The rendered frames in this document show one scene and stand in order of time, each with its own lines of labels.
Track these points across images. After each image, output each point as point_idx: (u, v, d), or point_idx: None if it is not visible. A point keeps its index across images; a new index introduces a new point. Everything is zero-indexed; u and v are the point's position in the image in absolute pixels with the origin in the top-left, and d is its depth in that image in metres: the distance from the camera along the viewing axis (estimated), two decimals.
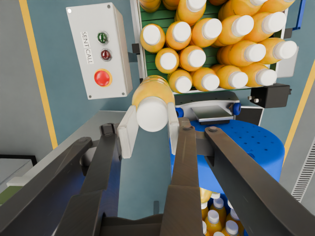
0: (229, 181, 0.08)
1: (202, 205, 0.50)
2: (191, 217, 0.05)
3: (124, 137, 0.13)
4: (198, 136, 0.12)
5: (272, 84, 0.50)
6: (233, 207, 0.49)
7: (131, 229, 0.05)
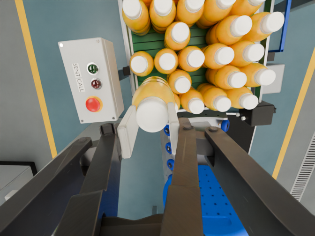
0: (229, 181, 0.08)
1: None
2: (191, 217, 0.05)
3: (124, 137, 0.13)
4: (198, 136, 0.12)
5: (257, 103, 0.52)
6: None
7: (131, 229, 0.05)
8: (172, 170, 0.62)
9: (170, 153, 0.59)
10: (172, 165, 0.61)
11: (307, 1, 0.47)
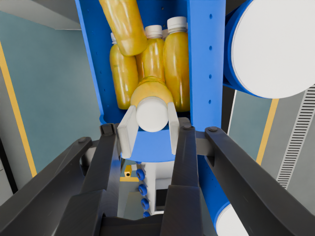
0: (229, 181, 0.08)
1: None
2: (191, 217, 0.05)
3: (124, 137, 0.13)
4: (198, 136, 0.12)
5: None
6: None
7: (131, 229, 0.05)
8: None
9: None
10: None
11: None
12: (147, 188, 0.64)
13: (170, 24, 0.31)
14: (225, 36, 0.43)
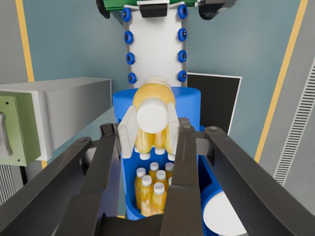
0: (229, 181, 0.08)
1: (144, 156, 0.57)
2: (191, 217, 0.05)
3: (124, 137, 0.13)
4: (198, 136, 0.12)
5: None
6: (170, 158, 0.57)
7: (131, 229, 0.05)
8: (130, 62, 0.61)
9: (128, 40, 0.59)
10: (130, 56, 0.60)
11: None
12: None
13: None
14: (201, 200, 0.78)
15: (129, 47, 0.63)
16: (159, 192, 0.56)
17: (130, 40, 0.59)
